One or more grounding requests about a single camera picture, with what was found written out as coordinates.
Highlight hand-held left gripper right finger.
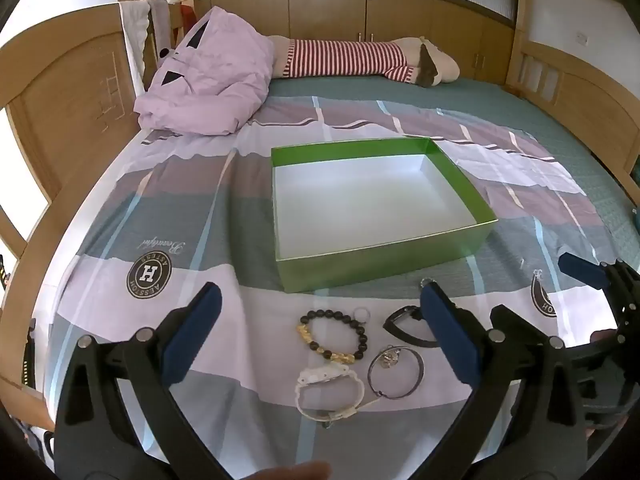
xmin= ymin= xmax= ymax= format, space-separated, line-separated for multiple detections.
xmin=419 ymin=284 xmax=590 ymax=480

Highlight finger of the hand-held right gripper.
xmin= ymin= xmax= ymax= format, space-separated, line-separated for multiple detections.
xmin=557 ymin=251 xmax=627 ymax=295

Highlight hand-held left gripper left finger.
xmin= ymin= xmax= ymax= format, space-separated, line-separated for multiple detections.
xmin=54 ymin=282 xmax=237 ymax=480

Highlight silver bangle with charm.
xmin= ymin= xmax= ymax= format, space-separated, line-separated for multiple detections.
xmin=367 ymin=344 xmax=426 ymax=401

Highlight black bangle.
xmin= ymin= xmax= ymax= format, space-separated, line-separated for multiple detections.
xmin=382 ymin=304 xmax=441 ymax=348

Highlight black and gold bead bracelet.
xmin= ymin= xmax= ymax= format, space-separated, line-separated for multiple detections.
xmin=297 ymin=309 xmax=369 ymax=363

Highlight green cardboard box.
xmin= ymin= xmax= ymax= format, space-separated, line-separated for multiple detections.
xmin=270 ymin=135 xmax=499 ymax=294

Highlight white wrist watch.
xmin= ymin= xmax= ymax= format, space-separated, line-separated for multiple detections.
xmin=293 ymin=364 xmax=365 ymax=422

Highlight person's left hand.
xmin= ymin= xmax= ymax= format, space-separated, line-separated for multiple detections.
xmin=234 ymin=461 xmax=332 ymax=480

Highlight patterned bed sheet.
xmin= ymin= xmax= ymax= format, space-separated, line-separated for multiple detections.
xmin=44 ymin=91 xmax=618 ymax=480

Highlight wooden footboard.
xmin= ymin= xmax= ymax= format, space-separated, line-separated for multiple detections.
xmin=505 ymin=35 xmax=640 ymax=186

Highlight wooden headboard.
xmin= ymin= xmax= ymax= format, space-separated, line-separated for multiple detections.
xmin=0 ymin=2 xmax=151 ymax=411

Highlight purple duvet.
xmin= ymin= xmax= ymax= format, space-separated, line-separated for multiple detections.
xmin=134 ymin=6 xmax=277 ymax=137

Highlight striped plush toy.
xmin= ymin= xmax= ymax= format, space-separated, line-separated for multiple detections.
xmin=265 ymin=35 xmax=462 ymax=88

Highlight grey hanging towel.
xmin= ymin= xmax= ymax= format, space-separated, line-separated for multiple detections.
xmin=119 ymin=0 xmax=172 ymax=103

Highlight wooden wall cabinets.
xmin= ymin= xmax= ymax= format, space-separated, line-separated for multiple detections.
xmin=189 ymin=0 xmax=518 ymax=82

